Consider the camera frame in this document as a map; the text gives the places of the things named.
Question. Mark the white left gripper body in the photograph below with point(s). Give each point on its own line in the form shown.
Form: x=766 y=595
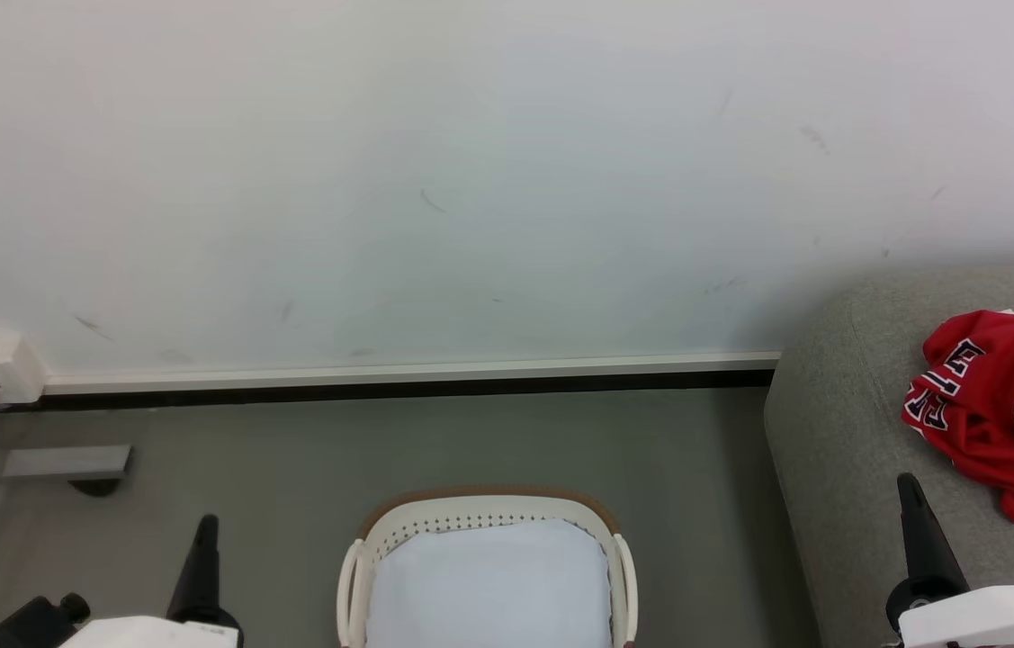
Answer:
x=147 y=634

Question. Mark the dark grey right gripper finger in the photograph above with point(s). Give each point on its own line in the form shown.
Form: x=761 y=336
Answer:
x=925 y=549

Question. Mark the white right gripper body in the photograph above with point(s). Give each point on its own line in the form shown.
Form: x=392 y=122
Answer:
x=992 y=619

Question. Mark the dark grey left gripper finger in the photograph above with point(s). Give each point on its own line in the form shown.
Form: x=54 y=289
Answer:
x=203 y=576

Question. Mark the red and white jersey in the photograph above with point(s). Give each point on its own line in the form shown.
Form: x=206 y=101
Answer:
x=997 y=414

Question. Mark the white plastic laundry basket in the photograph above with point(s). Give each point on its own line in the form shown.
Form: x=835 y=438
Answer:
x=489 y=506

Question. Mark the grey fabric sofa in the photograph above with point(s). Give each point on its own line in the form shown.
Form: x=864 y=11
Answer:
x=830 y=432

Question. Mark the white and black baseboard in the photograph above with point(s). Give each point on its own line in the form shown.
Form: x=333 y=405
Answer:
x=399 y=378

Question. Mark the light blue cloth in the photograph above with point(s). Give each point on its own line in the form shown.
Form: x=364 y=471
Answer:
x=489 y=585

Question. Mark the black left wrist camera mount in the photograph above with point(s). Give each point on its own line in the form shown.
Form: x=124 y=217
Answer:
x=34 y=625

